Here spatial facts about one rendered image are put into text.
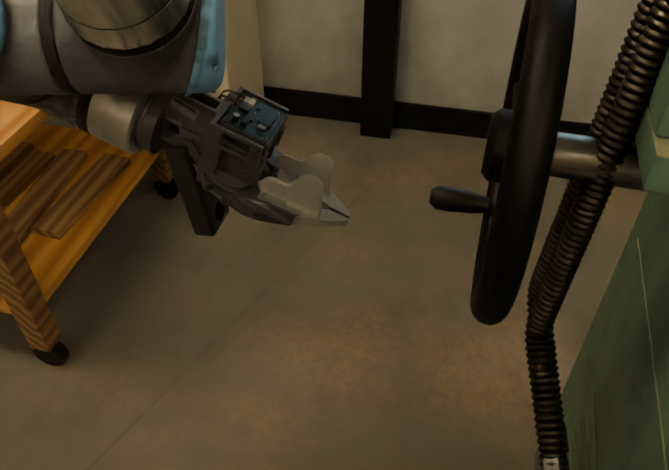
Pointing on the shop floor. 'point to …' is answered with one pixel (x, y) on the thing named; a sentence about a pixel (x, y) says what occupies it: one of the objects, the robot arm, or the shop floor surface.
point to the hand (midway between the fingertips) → (334, 219)
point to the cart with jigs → (57, 211)
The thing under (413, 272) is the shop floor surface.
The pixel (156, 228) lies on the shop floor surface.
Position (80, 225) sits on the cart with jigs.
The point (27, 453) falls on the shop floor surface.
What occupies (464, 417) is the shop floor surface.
